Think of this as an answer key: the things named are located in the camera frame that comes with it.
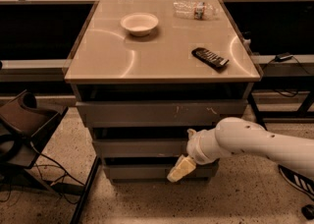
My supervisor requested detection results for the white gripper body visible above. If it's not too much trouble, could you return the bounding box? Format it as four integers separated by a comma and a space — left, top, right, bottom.
186, 130, 220, 165

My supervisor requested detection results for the grey drawer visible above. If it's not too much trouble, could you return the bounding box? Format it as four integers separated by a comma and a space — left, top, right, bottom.
93, 139, 187, 158
77, 99, 247, 128
103, 159, 219, 182

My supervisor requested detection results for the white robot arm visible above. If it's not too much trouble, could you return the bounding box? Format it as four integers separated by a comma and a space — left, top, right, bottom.
167, 117, 314, 183

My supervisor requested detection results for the grey bottom drawer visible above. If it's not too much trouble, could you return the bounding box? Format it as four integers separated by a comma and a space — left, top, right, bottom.
103, 159, 219, 182

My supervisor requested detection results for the grey top drawer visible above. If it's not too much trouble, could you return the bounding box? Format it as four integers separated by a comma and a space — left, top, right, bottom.
77, 99, 247, 128

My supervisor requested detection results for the grey drawer cabinet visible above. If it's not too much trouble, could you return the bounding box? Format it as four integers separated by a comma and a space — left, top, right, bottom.
64, 0, 263, 184

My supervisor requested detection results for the black table leg with caster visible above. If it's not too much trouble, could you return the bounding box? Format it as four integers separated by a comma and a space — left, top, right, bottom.
247, 94, 267, 129

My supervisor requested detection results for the black snack bar packet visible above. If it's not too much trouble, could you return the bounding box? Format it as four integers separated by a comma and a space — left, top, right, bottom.
191, 47, 229, 70

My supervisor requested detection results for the black white sneaker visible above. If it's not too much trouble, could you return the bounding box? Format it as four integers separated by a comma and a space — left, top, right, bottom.
278, 165, 314, 200

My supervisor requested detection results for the black power adapter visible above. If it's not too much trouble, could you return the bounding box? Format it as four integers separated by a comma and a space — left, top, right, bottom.
274, 52, 292, 62

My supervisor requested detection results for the white bowl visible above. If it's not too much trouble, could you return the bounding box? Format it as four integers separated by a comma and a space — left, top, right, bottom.
120, 13, 159, 36

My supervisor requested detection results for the clear plastic water bottle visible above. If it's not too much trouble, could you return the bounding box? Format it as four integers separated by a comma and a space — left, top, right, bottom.
173, 0, 219, 21

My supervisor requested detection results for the black floor cable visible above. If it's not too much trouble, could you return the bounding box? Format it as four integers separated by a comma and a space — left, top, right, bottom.
0, 140, 86, 206

